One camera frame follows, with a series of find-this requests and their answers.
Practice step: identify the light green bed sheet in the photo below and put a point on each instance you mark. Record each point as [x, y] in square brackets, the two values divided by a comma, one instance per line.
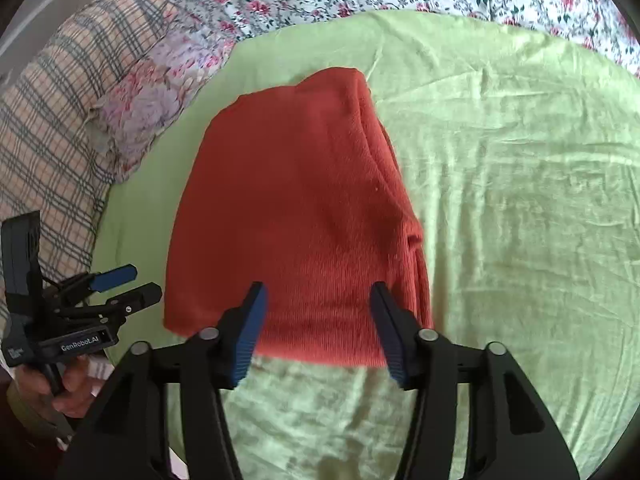
[520, 154]

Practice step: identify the plaid checked pillow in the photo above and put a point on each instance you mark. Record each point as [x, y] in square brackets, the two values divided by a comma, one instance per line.
[48, 163]

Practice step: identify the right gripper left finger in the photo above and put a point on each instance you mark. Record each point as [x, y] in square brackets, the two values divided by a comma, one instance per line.
[125, 433]

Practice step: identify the person's left hand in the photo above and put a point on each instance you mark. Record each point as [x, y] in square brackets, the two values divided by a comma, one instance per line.
[79, 390]

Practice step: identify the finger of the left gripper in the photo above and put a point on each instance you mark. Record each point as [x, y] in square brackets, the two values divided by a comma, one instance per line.
[136, 299]
[102, 282]

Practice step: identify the pink floral pillow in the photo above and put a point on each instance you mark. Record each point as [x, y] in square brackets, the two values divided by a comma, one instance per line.
[124, 124]

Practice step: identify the red-orange knit sweater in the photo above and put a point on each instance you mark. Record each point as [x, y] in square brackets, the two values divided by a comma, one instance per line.
[298, 188]

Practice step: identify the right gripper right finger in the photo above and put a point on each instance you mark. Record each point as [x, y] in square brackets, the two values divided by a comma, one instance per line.
[511, 433]

